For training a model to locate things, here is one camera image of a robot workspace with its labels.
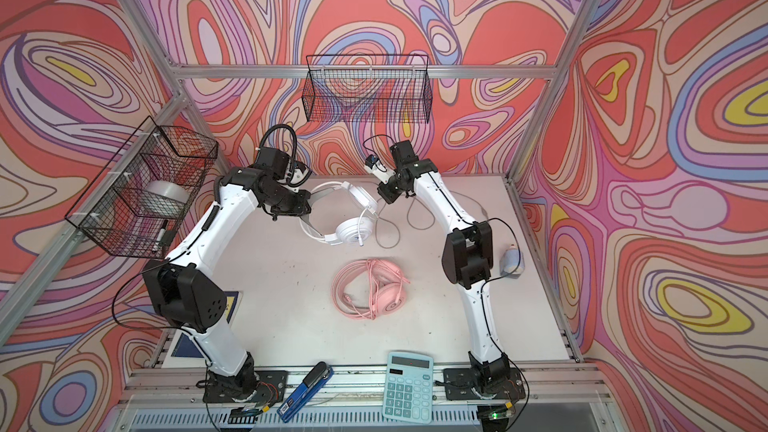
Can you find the grey headphone cable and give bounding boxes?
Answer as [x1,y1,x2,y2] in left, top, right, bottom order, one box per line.
[357,189,488,251]

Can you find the white headphones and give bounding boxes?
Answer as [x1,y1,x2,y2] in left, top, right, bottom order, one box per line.
[299,181,378,246]

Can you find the pink cat-ear headphones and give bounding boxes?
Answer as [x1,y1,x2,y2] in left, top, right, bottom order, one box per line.
[331,259,411,321]

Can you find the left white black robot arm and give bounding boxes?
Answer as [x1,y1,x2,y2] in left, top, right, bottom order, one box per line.
[142,146,312,402]

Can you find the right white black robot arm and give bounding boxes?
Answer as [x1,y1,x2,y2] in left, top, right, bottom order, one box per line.
[365,140,512,397]

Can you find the grey tape roll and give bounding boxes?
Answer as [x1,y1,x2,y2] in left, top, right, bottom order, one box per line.
[140,180,190,219]

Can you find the black marker in basket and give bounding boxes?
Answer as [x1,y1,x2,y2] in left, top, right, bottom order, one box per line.
[152,219,168,253]

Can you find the dark blue booklet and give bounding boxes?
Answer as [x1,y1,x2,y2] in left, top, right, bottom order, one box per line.
[171,291,243,359]

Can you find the blue black stapler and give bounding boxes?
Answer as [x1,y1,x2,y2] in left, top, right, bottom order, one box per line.
[278,361,334,423]

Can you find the teal calculator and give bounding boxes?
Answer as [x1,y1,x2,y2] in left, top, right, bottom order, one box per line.
[382,351,434,425]

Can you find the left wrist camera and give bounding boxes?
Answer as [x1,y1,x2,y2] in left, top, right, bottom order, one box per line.
[285,161,312,187]

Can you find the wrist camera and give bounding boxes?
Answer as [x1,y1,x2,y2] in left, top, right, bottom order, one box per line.
[285,161,312,187]
[364,154,395,184]

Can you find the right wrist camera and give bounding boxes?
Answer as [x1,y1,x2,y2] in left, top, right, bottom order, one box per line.
[364,154,395,184]

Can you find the rear black wire basket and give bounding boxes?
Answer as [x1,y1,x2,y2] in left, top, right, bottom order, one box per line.
[301,53,433,124]

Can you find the black wire basket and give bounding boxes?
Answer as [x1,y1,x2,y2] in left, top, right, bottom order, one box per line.
[65,118,218,259]
[301,53,433,124]

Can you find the left black wire basket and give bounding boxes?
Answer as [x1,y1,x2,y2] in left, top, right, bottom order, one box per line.
[65,118,218,259]

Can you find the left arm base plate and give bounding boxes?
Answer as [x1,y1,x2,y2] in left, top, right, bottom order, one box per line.
[196,370,288,405]

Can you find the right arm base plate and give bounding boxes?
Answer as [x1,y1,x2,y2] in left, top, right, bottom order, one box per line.
[438,368,527,403]

